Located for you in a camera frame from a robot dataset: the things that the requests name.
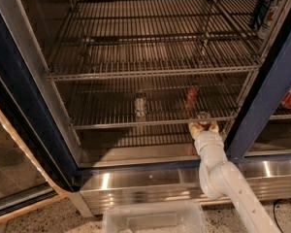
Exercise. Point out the upper wire fridge shelf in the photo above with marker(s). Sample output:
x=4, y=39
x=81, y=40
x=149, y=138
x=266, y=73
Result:
x=149, y=20

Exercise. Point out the wire fridge shelf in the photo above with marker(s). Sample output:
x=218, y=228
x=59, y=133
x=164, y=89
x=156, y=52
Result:
x=104, y=104
x=116, y=57
x=149, y=20

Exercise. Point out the open glass fridge door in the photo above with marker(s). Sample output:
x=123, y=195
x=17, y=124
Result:
x=24, y=183

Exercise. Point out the white silver can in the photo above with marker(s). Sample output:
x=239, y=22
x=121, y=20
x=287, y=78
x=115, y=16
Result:
x=140, y=104

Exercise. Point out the stainless steel fridge base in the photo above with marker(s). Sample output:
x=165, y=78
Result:
x=269, y=180

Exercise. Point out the bottom wire fridge shelf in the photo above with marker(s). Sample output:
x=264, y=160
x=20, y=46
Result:
x=104, y=104

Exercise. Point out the red coke can front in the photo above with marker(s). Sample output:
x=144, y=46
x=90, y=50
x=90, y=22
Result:
x=204, y=120

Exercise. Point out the middle wire fridge shelf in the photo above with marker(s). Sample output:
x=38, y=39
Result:
x=116, y=57

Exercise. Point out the red can rear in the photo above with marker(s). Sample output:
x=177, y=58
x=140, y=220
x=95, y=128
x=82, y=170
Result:
x=191, y=97

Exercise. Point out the clear plastic bin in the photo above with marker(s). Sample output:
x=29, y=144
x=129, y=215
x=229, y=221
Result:
x=160, y=217

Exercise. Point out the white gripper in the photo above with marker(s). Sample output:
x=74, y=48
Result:
x=208, y=138

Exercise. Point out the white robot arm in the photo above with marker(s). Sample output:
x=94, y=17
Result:
x=220, y=177

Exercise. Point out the dark blue tall can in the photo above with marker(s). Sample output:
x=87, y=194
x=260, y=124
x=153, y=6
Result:
x=259, y=13

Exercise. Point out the blue fridge centre post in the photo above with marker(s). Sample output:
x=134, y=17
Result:
x=269, y=88

